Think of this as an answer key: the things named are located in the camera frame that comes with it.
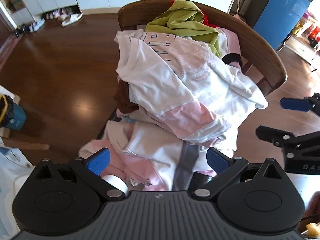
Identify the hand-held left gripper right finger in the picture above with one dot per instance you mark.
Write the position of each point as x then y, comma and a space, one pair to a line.
217, 161

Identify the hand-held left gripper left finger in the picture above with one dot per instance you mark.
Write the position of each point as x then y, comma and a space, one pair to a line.
98, 161

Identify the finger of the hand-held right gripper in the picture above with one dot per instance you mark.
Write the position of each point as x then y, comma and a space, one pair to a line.
295, 104
272, 135

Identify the white and pink shirt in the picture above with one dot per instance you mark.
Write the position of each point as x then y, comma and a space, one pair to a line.
175, 80

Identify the white tape roll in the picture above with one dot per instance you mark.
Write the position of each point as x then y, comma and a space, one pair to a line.
116, 182

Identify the grey cloth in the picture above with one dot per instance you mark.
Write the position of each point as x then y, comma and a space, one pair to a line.
186, 165

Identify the pink and white garment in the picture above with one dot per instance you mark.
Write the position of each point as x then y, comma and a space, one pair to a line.
145, 152

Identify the white low cabinet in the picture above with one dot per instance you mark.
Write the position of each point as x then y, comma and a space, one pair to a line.
302, 52

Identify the wooden curved-back chair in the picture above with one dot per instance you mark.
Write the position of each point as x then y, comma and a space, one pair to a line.
262, 52

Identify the yellow object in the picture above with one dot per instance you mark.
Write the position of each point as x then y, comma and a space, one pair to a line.
312, 228

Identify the brown garment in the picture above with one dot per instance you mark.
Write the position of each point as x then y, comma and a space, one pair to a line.
123, 97

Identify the colourful clutter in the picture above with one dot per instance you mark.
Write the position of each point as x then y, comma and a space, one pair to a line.
310, 27

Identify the blue cabinet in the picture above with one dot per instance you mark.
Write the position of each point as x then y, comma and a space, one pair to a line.
282, 17

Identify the pink garment with black cuff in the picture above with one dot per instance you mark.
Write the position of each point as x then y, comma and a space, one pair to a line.
232, 40

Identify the teal container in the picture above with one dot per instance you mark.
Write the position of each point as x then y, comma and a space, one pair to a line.
15, 118

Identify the green garment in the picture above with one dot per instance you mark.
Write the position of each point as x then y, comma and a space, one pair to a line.
185, 22

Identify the white slipper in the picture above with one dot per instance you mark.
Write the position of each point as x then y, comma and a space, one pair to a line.
73, 20
65, 17

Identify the pair of white sneakers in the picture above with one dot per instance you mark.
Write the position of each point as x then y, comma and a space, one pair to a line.
37, 25

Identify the row of shoes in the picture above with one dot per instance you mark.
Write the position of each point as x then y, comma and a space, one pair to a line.
53, 13

